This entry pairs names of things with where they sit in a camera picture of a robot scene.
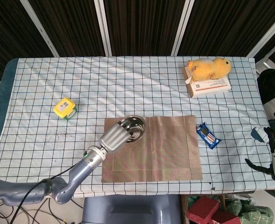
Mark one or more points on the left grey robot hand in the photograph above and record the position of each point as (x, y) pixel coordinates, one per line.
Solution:
(114, 138)

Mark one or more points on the stainless steel bowl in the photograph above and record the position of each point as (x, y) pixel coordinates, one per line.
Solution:
(138, 127)

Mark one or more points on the brown woven placemat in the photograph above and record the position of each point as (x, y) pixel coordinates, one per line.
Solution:
(165, 151)

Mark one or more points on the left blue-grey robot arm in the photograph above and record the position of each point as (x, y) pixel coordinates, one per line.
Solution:
(81, 170)

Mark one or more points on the white black-checked tablecloth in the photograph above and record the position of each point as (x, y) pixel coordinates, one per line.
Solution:
(137, 93)

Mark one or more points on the green patterned cloth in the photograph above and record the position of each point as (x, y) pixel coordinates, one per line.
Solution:
(249, 211)

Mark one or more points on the yellow-lidded green container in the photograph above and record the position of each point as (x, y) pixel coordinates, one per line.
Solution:
(63, 107)

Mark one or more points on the blue-grey robot torso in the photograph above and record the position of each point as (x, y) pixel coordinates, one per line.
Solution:
(128, 210)

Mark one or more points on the blue cookie pack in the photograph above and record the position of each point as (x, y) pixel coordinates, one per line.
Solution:
(208, 135)

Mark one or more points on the small red box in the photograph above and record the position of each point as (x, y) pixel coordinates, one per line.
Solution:
(224, 218)

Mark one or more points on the black chair back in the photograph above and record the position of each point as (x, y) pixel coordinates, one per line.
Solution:
(271, 85)

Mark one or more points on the large red box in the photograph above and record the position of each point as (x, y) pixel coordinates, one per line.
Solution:
(201, 208)

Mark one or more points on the white cardboard shipping box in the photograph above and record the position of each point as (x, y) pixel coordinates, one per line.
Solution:
(209, 87)

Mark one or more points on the yellow plush toy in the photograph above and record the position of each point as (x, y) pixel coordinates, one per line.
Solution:
(207, 68)

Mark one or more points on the white partition frame post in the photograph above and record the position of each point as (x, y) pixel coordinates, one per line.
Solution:
(103, 28)
(266, 35)
(38, 28)
(183, 28)

